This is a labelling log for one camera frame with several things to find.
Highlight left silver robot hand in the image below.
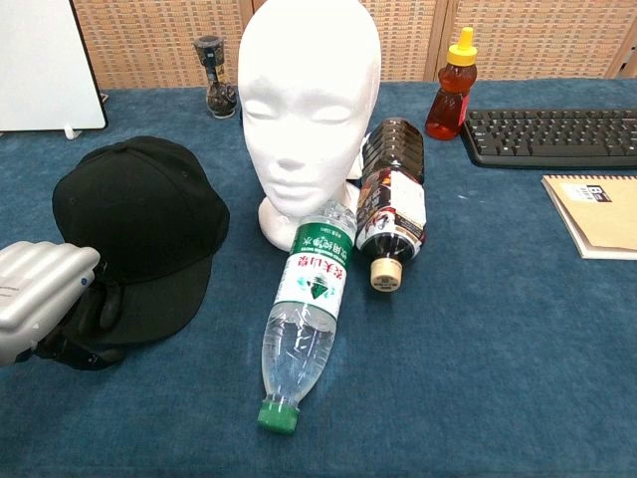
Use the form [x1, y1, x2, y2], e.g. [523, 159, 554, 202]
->
[0, 241, 125, 372]

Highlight black baseball cap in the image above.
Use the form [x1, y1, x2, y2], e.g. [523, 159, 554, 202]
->
[52, 135, 231, 346]

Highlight white mannequin head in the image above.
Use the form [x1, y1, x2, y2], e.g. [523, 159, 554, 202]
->
[237, 0, 382, 252]

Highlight clear water bottle green cap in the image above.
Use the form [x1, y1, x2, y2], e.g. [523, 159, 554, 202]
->
[256, 200, 359, 434]

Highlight glass pepper grinder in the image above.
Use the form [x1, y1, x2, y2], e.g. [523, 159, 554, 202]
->
[193, 35, 238, 120]

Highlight white plastic packet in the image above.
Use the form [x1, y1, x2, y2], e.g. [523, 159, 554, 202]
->
[345, 151, 368, 189]

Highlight dark sauce bottle beige cap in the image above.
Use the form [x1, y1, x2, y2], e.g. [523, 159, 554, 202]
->
[353, 117, 429, 297]

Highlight blue table cloth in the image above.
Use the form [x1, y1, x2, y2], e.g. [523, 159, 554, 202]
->
[0, 77, 637, 478]

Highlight honey bottle yellow cap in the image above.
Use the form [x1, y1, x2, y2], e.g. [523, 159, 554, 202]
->
[424, 27, 478, 142]

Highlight black computer keyboard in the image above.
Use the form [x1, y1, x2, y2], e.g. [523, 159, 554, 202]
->
[459, 107, 637, 170]

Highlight bamboo folding screen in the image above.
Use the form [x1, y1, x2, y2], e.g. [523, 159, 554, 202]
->
[69, 0, 637, 91]

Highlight kraft spiral notebook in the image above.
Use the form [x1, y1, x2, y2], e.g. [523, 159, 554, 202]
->
[540, 173, 637, 261]

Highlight white board black frame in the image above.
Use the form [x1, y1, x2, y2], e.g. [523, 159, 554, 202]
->
[0, 0, 109, 140]

